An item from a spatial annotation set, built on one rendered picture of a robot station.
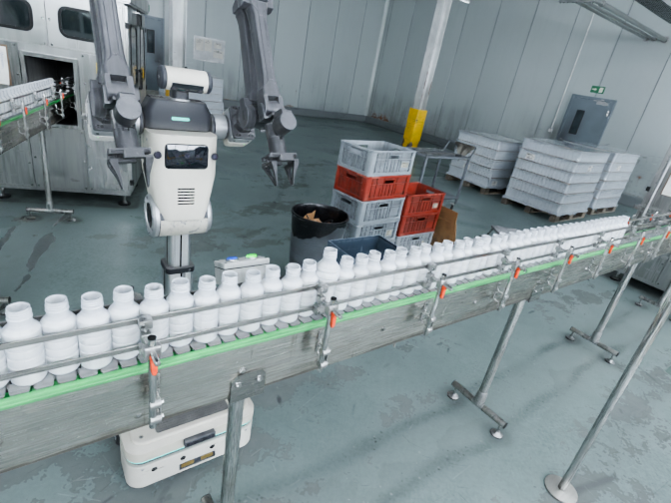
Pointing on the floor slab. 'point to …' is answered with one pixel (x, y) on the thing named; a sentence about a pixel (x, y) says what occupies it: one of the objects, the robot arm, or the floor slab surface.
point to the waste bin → (315, 231)
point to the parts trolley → (439, 164)
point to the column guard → (413, 128)
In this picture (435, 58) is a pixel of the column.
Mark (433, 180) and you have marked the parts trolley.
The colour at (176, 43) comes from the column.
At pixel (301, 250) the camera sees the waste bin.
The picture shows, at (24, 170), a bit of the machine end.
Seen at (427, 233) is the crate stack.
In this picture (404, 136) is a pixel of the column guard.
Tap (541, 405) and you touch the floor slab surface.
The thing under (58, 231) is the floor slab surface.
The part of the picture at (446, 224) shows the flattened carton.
